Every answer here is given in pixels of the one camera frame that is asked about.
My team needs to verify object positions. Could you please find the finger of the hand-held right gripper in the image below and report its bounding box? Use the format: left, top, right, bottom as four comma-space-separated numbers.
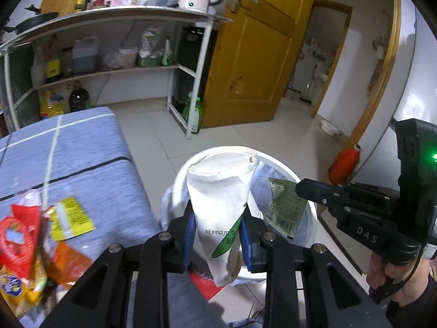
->
343, 182, 400, 199
295, 178, 398, 213

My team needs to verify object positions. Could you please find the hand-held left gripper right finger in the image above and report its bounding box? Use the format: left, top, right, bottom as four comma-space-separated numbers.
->
239, 202, 393, 328

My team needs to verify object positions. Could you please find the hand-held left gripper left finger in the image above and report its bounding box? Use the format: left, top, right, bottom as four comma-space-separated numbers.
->
40, 200, 198, 328

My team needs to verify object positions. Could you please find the green snack wrapper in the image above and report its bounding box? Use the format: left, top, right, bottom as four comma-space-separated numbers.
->
265, 177, 308, 237

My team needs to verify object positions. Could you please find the white paper bag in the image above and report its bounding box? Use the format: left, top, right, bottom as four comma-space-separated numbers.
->
187, 153, 258, 287

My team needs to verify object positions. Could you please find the translucent plastic bin liner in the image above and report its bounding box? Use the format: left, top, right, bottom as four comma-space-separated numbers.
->
160, 162, 316, 286

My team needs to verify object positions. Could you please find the white round bin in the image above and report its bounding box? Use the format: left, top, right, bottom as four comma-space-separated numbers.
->
172, 146, 318, 282

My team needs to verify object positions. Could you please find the yellow printed wrapper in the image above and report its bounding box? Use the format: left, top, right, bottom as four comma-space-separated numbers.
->
49, 196, 96, 241

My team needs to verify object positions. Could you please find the orange foil wrapper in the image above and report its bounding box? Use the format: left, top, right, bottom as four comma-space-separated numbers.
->
44, 241, 94, 289

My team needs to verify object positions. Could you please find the red snack wrapper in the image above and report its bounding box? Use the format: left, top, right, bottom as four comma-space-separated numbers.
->
0, 190, 52, 282

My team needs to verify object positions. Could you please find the yellow snack packet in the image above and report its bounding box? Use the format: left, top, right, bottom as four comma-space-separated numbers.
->
0, 256, 48, 318

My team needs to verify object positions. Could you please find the person's right forearm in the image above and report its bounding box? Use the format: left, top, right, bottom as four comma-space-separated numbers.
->
386, 270, 437, 328

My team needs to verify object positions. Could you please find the person's right hand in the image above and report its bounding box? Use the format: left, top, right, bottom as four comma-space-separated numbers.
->
367, 253, 432, 304

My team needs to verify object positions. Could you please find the red thermos flask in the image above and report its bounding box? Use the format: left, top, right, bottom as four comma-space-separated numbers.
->
328, 144, 362, 184

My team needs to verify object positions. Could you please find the white basin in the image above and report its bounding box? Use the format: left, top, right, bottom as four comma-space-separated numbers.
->
320, 119, 342, 136

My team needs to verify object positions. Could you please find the green detergent bottle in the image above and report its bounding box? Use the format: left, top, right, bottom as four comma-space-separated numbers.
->
182, 92, 205, 134

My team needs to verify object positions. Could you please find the blue checked tablecloth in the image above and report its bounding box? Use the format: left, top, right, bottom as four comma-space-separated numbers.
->
0, 107, 212, 328

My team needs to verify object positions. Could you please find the wooden door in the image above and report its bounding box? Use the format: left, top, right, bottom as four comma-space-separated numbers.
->
198, 0, 320, 130

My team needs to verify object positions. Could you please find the dark oil jug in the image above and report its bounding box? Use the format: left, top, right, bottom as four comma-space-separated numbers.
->
68, 80, 93, 113

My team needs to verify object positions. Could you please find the white plastic tub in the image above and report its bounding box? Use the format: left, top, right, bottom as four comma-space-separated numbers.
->
118, 47, 139, 69

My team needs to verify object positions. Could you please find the yellow oil jug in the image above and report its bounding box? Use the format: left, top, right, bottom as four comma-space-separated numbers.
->
39, 87, 65, 118

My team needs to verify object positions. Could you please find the white and green food bag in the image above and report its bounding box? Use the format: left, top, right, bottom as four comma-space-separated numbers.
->
137, 27, 163, 67

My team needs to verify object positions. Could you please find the white jug with dark liquid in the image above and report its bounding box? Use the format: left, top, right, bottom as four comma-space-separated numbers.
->
72, 36, 100, 74

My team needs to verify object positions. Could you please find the small dark bottle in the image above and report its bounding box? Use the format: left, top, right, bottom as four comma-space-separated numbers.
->
61, 48, 74, 77

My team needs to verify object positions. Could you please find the yellow label sauce bottle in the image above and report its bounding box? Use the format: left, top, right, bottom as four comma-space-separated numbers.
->
44, 34, 64, 83

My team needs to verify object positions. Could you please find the clear plastic bottle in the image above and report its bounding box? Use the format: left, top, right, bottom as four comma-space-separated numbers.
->
31, 46, 46, 87

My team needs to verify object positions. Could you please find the white metal shelf rack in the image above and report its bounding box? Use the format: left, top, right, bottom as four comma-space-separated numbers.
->
0, 5, 233, 140

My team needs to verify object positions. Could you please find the black frying pan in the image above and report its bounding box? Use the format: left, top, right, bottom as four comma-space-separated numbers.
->
5, 4, 59, 33

